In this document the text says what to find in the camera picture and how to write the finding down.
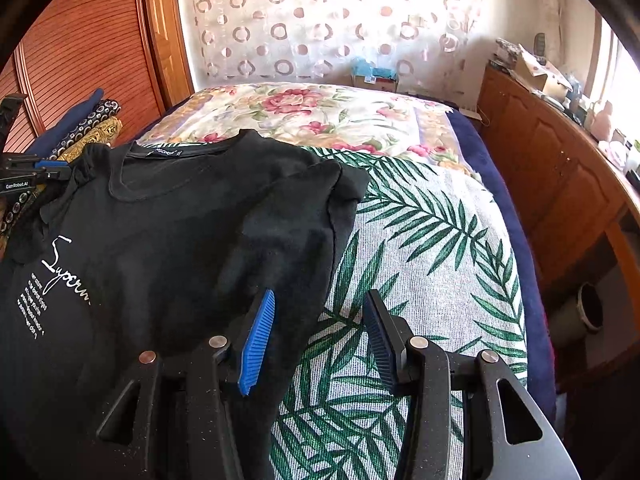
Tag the floral quilt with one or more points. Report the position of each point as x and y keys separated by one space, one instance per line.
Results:
x=321 y=116

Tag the navy blue blanket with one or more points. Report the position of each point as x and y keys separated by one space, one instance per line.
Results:
x=541 y=377

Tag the circle patterned sheer curtain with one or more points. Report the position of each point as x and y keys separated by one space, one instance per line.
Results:
x=424 y=44

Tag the mustard gold folded cloth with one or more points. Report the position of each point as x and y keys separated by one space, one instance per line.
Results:
x=103 y=133

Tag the grey waste bin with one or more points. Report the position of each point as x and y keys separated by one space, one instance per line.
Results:
x=580 y=316

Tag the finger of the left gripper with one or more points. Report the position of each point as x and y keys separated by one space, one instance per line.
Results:
x=50 y=164

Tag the navy folded garment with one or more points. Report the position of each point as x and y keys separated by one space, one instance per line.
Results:
x=44 y=144

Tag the palm leaf bedsheet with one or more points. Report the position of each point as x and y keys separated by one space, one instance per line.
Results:
x=433 y=243

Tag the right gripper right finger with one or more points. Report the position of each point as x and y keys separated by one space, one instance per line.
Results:
x=386 y=342

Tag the navy patterned folded cloth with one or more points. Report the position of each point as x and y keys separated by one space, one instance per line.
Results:
x=105 y=109

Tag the black printed t-shirt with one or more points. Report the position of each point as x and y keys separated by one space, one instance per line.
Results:
x=153 y=250

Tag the cardboard box on cabinet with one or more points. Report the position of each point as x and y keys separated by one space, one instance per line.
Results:
x=545 y=78

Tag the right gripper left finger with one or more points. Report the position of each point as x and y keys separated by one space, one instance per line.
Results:
x=253 y=339

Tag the box with blue cloth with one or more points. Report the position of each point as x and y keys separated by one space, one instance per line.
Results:
x=374 y=76

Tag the long wooden cabinet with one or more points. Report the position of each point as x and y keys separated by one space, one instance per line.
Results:
x=579 y=214

